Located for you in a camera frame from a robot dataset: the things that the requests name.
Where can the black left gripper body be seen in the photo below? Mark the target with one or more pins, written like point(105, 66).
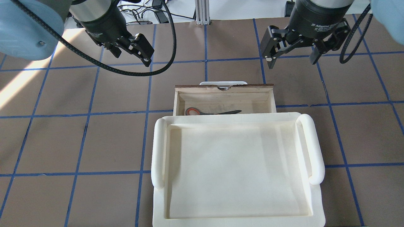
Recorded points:
point(102, 26)

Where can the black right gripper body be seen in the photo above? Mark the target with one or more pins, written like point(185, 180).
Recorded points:
point(311, 20)

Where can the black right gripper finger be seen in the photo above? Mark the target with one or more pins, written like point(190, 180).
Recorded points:
point(271, 62)
point(315, 55)

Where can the brown wooden drawer cabinet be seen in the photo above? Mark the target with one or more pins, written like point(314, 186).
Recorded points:
point(250, 98)

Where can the white drawer handle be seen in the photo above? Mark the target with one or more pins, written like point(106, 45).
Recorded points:
point(223, 83)

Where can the orange grey handled scissors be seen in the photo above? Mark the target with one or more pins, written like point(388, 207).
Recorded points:
point(196, 111)

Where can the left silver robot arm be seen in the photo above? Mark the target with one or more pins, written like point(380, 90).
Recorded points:
point(28, 27)

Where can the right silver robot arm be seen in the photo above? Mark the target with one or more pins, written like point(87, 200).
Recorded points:
point(388, 12)

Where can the black power adapter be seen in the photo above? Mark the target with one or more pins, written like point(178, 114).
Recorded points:
point(160, 16)

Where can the white foam tray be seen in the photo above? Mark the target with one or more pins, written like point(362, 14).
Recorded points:
point(241, 170)

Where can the aluminium frame post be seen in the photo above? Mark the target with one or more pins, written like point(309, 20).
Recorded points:
point(202, 12)

